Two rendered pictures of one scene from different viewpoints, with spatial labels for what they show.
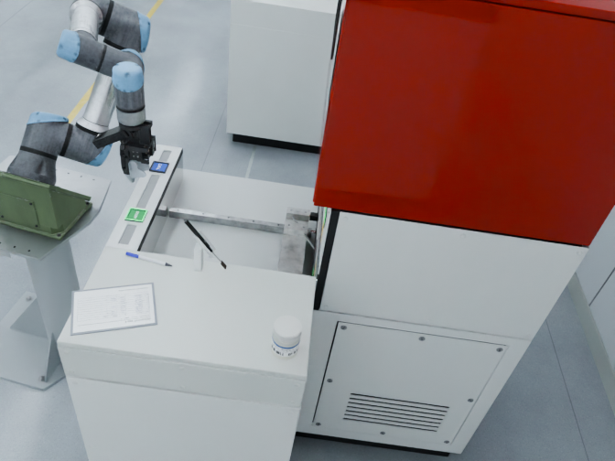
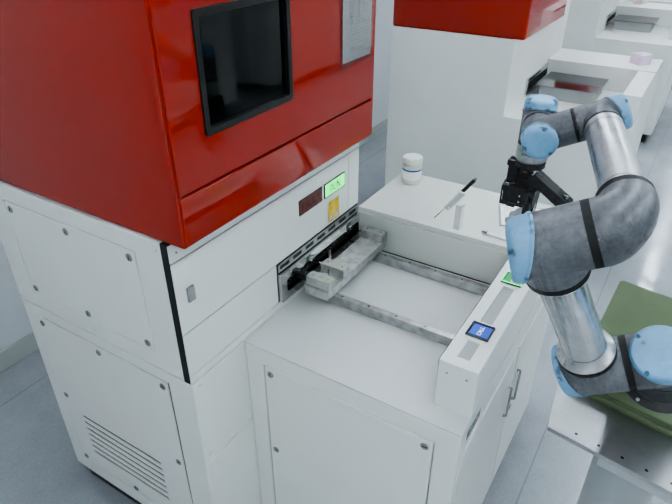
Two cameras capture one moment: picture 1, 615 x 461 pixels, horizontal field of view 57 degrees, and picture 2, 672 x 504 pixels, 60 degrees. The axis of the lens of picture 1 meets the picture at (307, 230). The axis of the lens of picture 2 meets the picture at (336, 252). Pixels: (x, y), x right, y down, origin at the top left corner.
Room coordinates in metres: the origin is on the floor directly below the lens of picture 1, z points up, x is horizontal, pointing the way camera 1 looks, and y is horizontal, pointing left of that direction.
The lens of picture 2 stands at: (2.66, 0.86, 1.86)
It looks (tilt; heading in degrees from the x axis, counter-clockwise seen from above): 32 degrees down; 214
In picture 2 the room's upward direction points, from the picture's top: straight up
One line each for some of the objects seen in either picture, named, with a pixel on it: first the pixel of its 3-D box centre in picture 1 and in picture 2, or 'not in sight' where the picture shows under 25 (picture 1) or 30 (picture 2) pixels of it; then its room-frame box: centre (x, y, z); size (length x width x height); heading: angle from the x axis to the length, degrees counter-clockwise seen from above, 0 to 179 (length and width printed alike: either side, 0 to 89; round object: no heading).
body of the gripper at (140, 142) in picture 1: (135, 139); (523, 182); (1.30, 0.51, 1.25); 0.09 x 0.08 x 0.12; 92
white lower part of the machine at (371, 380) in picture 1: (389, 311); (214, 363); (1.58, -0.39, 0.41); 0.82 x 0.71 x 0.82; 2
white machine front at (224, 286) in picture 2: (329, 180); (282, 243); (1.57, -0.05, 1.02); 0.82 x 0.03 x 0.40; 2
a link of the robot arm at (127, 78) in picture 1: (128, 86); (538, 121); (1.31, 0.52, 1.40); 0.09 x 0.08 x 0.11; 18
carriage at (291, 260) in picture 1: (292, 251); (348, 264); (1.36, 0.04, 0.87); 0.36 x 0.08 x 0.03; 2
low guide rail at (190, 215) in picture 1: (241, 222); (382, 315); (1.49, 0.24, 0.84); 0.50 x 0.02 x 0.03; 92
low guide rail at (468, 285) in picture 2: not in sight; (422, 270); (1.22, 0.23, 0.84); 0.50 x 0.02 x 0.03; 92
